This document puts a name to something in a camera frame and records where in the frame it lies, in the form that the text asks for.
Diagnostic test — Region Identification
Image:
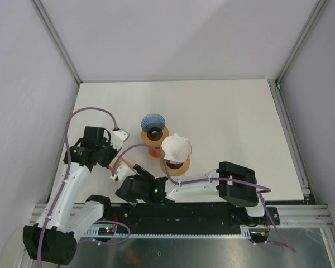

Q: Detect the coffee filter pack orange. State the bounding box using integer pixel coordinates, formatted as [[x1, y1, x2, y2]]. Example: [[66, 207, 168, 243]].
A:
[[109, 157, 133, 173]]

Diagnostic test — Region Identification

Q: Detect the wooden dripper ring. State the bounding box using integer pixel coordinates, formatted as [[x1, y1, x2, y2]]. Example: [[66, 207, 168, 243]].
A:
[[141, 125, 170, 149], [160, 157, 191, 177]]

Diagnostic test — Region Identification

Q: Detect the orange glass carafe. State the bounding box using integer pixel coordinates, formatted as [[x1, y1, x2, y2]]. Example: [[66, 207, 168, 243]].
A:
[[148, 147, 165, 158]]

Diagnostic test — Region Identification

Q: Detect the white paper coffee filter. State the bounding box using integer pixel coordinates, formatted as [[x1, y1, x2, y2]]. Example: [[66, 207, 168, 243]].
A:
[[161, 133, 192, 163]]

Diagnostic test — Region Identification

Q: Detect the blue glass dripper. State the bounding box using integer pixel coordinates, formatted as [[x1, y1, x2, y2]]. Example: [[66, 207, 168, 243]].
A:
[[141, 113, 165, 133]]

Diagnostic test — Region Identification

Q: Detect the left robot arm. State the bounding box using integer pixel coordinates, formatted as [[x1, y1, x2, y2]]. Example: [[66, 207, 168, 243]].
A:
[[23, 126, 129, 265]]

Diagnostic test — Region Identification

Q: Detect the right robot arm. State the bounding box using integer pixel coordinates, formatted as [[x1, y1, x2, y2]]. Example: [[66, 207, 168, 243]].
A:
[[114, 162, 267, 224]]

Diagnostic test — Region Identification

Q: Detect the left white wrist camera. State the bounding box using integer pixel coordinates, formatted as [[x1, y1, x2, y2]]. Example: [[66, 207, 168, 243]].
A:
[[110, 129, 130, 151]]

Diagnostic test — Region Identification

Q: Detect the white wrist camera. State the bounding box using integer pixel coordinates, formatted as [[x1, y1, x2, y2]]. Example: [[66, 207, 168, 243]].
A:
[[110, 164, 136, 182], [110, 129, 130, 151]]

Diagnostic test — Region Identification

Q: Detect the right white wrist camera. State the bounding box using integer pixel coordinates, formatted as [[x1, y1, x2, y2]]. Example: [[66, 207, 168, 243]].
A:
[[110, 164, 136, 182]]

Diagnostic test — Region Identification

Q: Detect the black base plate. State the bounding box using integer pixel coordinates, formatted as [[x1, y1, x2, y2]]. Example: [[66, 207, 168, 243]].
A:
[[102, 202, 271, 233]]

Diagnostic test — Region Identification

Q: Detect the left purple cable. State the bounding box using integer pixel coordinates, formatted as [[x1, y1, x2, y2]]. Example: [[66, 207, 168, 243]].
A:
[[36, 107, 131, 268]]

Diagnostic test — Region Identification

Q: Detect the purple cable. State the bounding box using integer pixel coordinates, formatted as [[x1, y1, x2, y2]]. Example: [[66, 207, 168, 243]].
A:
[[111, 143, 296, 253], [36, 107, 131, 268]]

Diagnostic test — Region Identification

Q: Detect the grey cable duct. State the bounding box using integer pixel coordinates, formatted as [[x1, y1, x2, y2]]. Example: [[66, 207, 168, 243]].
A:
[[82, 224, 260, 240]]

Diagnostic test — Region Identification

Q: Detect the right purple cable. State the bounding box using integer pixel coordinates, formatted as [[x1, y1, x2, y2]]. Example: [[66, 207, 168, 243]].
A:
[[111, 143, 296, 253]]

